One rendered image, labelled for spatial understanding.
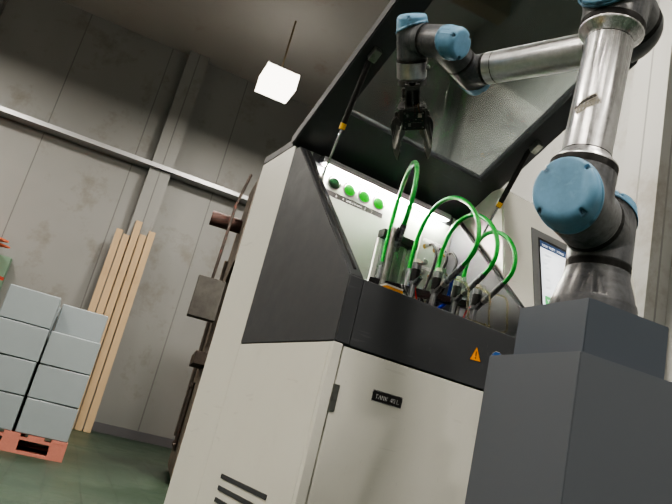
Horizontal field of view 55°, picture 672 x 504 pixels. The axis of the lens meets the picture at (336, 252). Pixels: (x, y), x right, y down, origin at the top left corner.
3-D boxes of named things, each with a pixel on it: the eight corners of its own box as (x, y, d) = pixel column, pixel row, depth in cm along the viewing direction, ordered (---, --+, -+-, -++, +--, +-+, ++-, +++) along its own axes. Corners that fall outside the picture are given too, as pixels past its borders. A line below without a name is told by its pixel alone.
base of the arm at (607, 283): (656, 325, 113) (661, 272, 115) (590, 300, 108) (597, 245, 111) (592, 331, 126) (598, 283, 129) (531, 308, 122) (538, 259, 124)
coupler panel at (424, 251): (410, 311, 217) (427, 226, 225) (404, 312, 220) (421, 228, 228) (439, 322, 222) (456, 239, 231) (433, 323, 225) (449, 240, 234)
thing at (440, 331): (349, 345, 145) (364, 278, 150) (339, 345, 149) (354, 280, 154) (542, 409, 172) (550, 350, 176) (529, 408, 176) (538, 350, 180)
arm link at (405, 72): (396, 59, 162) (429, 58, 161) (396, 78, 164) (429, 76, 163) (396, 64, 155) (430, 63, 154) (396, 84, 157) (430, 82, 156)
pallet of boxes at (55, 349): (-31, 427, 531) (19, 299, 562) (62, 447, 555) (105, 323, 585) (-53, 439, 430) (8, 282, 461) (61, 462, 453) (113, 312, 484)
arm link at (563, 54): (679, 27, 133) (470, 67, 166) (665, -7, 125) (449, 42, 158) (672, 76, 130) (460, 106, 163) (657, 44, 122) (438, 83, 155)
